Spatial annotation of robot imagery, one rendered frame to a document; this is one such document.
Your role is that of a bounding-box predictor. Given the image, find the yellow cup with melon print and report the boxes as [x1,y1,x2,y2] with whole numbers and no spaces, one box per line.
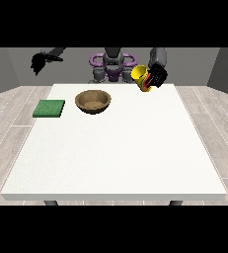
[130,64,154,93]

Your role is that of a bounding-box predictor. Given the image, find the green square pad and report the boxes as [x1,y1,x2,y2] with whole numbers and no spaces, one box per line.
[32,99,66,119]

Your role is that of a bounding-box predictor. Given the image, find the brown wooden bowl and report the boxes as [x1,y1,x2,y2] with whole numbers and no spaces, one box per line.
[74,89,113,116]

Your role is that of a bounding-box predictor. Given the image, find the grey robot trunk purple rings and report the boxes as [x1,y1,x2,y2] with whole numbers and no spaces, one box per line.
[88,47,138,85]

